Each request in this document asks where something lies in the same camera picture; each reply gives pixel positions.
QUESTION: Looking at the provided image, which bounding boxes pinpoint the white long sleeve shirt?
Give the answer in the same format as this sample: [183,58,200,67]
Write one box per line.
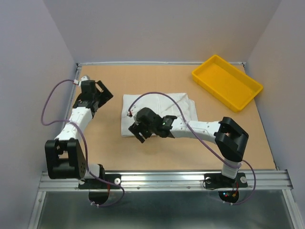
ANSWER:
[121,93,198,137]

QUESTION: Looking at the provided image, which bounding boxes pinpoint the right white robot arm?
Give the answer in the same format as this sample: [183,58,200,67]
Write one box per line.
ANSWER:
[128,107,249,186]

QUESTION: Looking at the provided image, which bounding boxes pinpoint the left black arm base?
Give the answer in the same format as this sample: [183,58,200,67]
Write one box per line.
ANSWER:
[77,173,122,190]

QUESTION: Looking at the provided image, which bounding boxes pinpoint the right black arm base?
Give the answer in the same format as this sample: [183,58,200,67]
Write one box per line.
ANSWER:
[204,173,248,189]

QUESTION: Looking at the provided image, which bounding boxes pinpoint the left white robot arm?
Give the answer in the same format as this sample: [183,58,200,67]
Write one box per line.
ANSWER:
[45,76,113,188]

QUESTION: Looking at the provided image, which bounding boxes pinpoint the yellow plastic bin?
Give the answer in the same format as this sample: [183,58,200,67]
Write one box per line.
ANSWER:
[192,55,263,113]

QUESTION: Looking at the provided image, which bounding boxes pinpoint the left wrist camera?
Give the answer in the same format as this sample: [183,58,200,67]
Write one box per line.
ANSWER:
[72,75,90,87]

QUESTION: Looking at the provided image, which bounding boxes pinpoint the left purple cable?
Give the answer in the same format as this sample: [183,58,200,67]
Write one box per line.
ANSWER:
[41,79,125,208]

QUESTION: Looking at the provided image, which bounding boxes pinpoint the aluminium mounting rail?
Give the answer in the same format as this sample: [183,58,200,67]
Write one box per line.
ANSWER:
[38,170,293,192]

